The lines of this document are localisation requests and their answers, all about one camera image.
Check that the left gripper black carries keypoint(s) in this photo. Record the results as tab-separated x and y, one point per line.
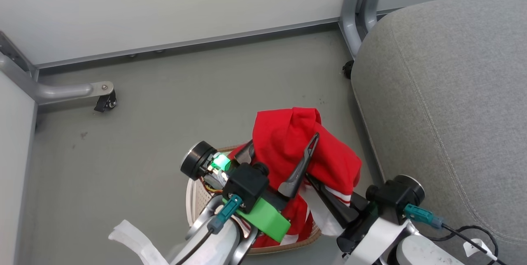
197	160

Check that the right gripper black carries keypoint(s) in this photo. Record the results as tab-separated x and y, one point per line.
357	228

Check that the red clothing with white stripes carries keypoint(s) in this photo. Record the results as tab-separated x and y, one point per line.
284	133

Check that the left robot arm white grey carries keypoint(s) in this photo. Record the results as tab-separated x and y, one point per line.
218	246

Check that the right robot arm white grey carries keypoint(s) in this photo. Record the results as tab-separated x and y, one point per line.
428	254

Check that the white laundry basket brown rim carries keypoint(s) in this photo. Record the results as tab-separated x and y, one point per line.
197	204

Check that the small black caster wheel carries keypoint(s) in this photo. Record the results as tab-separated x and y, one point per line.
348	69

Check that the grey fabric sofa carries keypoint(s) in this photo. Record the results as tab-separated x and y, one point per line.
448	92

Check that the white fabric strip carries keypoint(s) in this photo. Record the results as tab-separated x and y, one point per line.
138	242

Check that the black caster with brake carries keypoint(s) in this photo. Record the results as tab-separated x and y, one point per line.
106	102

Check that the grey partition foot with screw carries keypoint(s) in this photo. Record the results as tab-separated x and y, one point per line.
61	91

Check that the grey perforated corner strip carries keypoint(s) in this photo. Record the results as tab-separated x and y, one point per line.
14	54

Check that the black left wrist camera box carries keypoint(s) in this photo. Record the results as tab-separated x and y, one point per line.
247	182

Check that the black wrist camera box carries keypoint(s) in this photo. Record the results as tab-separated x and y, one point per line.
247	182
393	201

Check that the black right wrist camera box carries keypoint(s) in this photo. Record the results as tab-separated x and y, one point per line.
393	201

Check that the white right camera bracket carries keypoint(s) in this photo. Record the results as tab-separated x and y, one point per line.
378	242

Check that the aluminium baseboard rail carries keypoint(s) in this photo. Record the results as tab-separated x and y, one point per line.
185	44

